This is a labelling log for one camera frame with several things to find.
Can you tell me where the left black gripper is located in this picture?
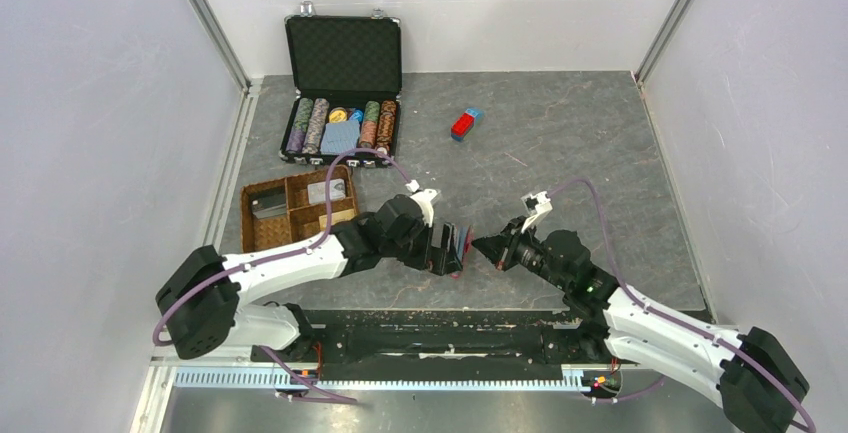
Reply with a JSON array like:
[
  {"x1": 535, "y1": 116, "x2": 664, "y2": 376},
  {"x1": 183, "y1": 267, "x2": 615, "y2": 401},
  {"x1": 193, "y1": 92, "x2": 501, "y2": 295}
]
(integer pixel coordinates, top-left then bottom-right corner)
[{"x1": 382, "y1": 217, "x2": 462, "y2": 276}]

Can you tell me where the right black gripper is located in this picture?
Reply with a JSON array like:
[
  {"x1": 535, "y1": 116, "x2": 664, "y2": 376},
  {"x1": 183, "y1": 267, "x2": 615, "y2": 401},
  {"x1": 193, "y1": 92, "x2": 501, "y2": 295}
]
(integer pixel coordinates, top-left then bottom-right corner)
[{"x1": 470, "y1": 216, "x2": 569, "y2": 291}]

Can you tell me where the red leather card holder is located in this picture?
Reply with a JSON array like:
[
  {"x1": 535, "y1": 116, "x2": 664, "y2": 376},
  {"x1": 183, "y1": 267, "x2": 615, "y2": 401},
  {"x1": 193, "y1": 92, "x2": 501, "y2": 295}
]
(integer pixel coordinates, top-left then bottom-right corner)
[{"x1": 450, "y1": 226, "x2": 473, "y2": 279}]

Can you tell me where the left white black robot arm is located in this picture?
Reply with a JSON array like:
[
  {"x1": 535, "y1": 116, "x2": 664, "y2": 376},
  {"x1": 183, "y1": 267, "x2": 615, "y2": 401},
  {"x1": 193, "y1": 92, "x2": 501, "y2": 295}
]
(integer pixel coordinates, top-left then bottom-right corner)
[{"x1": 153, "y1": 189, "x2": 471, "y2": 361}]

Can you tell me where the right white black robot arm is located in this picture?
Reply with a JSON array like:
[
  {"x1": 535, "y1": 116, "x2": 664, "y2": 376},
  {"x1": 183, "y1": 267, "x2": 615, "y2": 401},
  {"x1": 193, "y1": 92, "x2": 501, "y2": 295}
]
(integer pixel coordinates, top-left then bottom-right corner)
[{"x1": 471, "y1": 217, "x2": 813, "y2": 432}]

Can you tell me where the gold card in basket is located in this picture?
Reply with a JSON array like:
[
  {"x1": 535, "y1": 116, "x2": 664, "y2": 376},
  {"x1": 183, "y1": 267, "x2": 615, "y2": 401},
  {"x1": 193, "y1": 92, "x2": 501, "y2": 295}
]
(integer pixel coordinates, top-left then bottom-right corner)
[{"x1": 319, "y1": 209, "x2": 357, "y2": 230}]

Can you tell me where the grey card in basket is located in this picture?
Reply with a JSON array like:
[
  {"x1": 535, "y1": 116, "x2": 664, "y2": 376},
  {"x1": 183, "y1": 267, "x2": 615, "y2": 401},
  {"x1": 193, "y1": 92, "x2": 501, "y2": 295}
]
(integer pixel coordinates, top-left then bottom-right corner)
[{"x1": 307, "y1": 178, "x2": 347, "y2": 205}]

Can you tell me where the blue playing card deck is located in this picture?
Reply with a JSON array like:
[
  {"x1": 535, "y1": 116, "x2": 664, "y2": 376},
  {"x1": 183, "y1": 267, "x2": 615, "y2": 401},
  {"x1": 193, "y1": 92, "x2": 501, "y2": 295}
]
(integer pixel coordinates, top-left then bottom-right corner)
[{"x1": 319, "y1": 120, "x2": 361, "y2": 156}]

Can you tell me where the dark card in basket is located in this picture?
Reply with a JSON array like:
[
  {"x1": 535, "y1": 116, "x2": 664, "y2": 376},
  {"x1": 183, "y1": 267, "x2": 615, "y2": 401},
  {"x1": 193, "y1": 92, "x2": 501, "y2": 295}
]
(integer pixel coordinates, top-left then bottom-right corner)
[{"x1": 249, "y1": 187, "x2": 288, "y2": 219}]

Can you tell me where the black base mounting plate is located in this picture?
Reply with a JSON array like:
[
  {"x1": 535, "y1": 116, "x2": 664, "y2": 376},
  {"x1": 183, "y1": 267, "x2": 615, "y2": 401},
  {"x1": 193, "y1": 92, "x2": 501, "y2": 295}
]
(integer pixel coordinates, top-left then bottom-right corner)
[{"x1": 277, "y1": 310, "x2": 614, "y2": 381}]

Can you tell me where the red blue toy brick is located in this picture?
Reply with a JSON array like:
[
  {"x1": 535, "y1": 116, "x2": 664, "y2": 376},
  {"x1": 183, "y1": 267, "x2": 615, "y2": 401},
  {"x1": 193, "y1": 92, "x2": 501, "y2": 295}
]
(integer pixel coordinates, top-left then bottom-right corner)
[{"x1": 450, "y1": 108, "x2": 484, "y2": 142}]

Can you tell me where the brown orange chip stack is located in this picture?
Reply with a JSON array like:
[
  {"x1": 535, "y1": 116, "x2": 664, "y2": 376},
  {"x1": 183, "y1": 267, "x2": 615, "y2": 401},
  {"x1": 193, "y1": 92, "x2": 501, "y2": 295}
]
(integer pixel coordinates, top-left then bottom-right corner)
[{"x1": 375, "y1": 100, "x2": 397, "y2": 154}]

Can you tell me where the green red chip stack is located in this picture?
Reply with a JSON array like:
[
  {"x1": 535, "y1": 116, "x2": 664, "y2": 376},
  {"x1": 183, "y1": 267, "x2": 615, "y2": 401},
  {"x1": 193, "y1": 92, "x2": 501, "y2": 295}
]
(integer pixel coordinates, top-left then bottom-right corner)
[{"x1": 358, "y1": 101, "x2": 380, "y2": 148}]

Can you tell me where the yellow dealer button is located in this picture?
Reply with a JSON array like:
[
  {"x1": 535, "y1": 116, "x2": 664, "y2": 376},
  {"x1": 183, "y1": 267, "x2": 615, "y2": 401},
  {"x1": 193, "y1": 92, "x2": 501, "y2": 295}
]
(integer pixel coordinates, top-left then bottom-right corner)
[{"x1": 328, "y1": 107, "x2": 349, "y2": 123}]

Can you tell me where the brown woven divided basket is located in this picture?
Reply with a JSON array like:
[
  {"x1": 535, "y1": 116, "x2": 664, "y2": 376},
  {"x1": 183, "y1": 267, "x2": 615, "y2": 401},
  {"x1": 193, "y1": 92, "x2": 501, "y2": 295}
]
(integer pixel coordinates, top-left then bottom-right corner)
[{"x1": 240, "y1": 166, "x2": 359, "y2": 253}]

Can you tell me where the grey purple chip stack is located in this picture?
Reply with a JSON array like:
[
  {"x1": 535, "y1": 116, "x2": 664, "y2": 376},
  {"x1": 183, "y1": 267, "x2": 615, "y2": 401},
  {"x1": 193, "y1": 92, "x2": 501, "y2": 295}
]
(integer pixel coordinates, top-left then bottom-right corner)
[{"x1": 301, "y1": 98, "x2": 329, "y2": 154}]

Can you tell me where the green purple chip stack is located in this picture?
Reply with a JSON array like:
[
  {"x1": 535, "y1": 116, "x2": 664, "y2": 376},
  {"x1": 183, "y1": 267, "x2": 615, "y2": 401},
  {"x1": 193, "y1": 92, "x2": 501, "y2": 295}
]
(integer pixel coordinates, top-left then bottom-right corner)
[{"x1": 285, "y1": 98, "x2": 314, "y2": 153}]

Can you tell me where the black poker chip case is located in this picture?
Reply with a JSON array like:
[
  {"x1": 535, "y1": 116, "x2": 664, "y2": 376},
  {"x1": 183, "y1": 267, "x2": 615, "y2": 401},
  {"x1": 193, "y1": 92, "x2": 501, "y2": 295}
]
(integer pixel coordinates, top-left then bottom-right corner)
[{"x1": 278, "y1": 15, "x2": 403, "y2": 166}]

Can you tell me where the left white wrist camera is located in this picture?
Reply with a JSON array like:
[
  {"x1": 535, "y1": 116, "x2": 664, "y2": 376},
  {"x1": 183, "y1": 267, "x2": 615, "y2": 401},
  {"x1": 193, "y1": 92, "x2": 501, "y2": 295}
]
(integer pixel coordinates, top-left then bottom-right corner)
[{"x1": 405, "y1": 180, "x2": 439, "y2": 227}]

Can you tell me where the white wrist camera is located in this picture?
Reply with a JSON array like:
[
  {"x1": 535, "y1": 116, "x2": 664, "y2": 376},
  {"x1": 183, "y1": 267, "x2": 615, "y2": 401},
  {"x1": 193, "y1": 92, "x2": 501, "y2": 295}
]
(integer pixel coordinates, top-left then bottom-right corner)
[
  {"x1": 521, "y1": 191, "x2": 552, "y2": 233},
  {"x1": 405, "y1": 180, "x2": 439, "y2": 227}
]

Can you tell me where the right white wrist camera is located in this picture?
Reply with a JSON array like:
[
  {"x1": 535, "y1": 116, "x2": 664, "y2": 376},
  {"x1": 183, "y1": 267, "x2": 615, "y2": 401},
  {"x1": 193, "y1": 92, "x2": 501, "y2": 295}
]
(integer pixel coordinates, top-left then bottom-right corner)
[{"x1": 521, "y1": 191, "x2": 552, "y2": 233}]

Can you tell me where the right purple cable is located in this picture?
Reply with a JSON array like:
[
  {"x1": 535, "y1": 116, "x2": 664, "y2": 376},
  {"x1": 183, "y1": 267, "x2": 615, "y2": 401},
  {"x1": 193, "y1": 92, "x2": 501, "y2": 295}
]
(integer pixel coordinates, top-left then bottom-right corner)
[{"x1": 546, "y1": 178, "x2": 817, "y2": 433}]

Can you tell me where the purple cable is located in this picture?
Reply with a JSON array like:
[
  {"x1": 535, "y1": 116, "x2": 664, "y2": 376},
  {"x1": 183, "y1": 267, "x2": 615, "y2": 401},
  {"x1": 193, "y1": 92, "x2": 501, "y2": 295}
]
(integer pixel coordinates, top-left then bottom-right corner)
[
  {"x1": 152, "y1": 147, "x2": 420, "y2": 406},
  {"x1": 546, "y1": 178, "x2": 817, "y2": 433}
]

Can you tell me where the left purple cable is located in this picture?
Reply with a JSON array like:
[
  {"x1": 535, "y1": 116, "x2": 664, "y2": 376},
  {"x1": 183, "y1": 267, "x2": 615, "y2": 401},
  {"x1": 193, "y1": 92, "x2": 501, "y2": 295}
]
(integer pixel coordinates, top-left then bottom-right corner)
[{"x1": 152, "y1": 147, "x2": 420, "y2": 406}]

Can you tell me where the white toothed cable rail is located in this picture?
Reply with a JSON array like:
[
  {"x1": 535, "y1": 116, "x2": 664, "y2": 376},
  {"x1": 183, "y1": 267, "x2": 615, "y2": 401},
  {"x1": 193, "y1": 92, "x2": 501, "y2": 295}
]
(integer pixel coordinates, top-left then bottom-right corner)
[{"x1": 173, "y1": 366, "x2": 590, "y2": 393}]

